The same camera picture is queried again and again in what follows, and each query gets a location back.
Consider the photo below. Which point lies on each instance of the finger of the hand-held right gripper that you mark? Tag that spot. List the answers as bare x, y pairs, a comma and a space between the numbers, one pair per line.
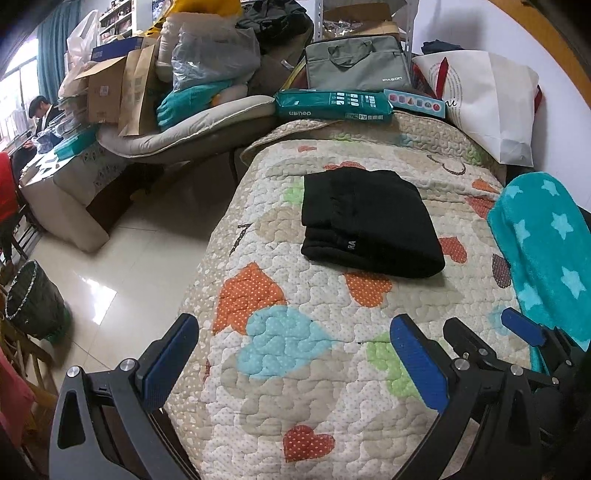
526, 327
466, 339

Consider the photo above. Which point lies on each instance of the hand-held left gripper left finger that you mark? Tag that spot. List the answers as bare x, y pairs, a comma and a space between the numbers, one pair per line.
168, 362

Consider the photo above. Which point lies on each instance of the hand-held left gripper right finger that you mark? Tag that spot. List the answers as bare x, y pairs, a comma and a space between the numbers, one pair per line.
418, 364

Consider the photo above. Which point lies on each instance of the black pants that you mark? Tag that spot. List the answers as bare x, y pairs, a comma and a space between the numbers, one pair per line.
369, 221

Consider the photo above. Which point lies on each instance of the teal star blanket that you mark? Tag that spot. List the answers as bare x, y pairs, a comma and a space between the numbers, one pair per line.
545, 249

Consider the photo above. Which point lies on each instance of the wooden chair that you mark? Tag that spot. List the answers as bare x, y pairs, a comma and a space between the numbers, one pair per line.
27, 364

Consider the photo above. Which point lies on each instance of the heart patterned quilt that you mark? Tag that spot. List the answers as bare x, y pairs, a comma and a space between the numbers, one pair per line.
300, 286

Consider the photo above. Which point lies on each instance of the trash bin with black liner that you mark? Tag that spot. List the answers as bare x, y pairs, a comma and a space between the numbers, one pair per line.
34, 300

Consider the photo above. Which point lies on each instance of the pink cloth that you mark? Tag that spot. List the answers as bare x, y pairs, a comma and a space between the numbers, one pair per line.
14, 397

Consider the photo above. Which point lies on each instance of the beige covered bench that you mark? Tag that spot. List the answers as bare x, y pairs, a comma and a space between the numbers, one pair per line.
69, 198

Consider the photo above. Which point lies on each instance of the beige padded cushion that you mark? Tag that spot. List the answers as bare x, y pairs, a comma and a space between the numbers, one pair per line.
194, 138

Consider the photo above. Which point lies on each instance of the red garment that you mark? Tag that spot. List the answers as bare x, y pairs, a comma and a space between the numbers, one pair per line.
8, 189

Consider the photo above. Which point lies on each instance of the teal flat box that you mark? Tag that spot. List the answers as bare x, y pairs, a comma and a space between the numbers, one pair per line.
76, 144

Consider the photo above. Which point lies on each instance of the light blue toy box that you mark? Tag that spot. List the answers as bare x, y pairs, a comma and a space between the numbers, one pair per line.
413, 102

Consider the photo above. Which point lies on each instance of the teal plush cushion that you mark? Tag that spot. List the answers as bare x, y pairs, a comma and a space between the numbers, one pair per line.
184, 104

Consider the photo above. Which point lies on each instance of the brown paper bag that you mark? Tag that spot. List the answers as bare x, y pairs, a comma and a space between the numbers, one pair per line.
136, 101

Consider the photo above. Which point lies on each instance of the green paper pack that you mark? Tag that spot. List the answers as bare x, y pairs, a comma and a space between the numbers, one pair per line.
323, 105

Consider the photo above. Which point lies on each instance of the open cardboard box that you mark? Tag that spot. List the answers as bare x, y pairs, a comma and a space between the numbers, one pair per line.
104, 92

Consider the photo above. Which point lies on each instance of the grey laptop bag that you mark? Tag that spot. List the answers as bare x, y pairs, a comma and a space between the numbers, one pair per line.
355, 69

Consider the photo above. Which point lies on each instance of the dark blue cloth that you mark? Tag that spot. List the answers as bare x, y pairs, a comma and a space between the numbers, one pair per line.
441, 47

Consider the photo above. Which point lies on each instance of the clear plastic bag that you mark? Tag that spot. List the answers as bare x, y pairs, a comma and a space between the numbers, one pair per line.
212, 55

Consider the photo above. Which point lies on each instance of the white plastic bag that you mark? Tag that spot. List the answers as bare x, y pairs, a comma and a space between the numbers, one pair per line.
81, 41

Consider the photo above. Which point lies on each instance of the cardboard box on shelf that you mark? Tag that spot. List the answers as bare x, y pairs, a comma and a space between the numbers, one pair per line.
364, 18

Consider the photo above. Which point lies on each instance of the teal curtain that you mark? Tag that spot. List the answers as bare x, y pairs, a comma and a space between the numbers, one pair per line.
55, 41

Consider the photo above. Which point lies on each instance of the black clothing pile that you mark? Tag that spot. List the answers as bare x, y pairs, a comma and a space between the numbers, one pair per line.
274, 23

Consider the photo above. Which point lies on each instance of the yellow cloth bundle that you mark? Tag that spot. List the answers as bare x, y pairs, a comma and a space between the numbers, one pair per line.
207, 7

